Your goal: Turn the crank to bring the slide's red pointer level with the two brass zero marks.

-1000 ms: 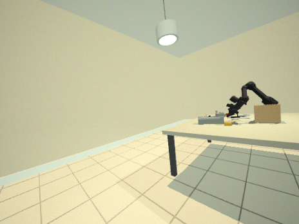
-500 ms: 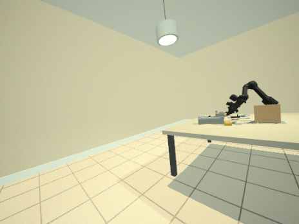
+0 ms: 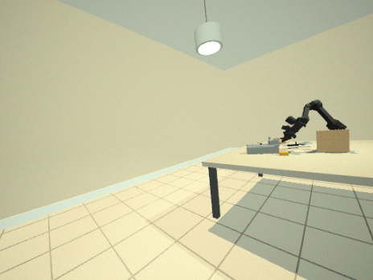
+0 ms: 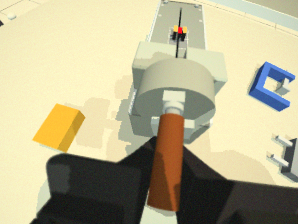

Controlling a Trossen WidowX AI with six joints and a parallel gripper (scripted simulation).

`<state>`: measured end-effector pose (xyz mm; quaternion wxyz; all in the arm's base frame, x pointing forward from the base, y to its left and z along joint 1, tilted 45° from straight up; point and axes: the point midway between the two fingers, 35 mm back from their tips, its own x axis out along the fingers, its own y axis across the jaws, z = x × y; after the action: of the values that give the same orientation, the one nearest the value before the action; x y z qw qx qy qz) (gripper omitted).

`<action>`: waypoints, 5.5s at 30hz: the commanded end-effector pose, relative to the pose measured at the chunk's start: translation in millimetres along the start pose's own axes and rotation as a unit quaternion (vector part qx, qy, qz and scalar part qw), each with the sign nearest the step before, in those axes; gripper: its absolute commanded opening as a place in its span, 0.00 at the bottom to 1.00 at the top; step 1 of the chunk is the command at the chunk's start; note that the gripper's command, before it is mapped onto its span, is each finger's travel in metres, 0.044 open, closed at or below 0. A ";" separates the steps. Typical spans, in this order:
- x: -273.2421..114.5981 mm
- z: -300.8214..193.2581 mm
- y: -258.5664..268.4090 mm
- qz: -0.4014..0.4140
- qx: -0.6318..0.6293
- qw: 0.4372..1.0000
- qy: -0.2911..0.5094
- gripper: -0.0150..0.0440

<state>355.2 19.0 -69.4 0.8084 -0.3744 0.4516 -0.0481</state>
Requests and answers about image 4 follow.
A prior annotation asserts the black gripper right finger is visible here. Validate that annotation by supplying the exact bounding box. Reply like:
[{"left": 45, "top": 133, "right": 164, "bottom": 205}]
[{"left": 176, "top": 145, "right": 298, "bottom": 224}]

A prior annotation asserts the blue c-shaped block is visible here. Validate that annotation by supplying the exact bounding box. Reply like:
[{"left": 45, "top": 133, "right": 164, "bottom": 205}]
[{"left": 248, "top": 61, "right": 296, "bottom": 112}]

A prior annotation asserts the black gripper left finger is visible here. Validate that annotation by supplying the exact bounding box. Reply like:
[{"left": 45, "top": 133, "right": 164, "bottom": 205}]
[{"left": 45, "top": 136, "right": 157, "bottom": 224}]

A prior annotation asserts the yellow rectangular block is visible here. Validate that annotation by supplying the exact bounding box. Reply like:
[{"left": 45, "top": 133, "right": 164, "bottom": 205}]
[{"left": 32, "top": 103, "right": 86, "bottom": 153}]

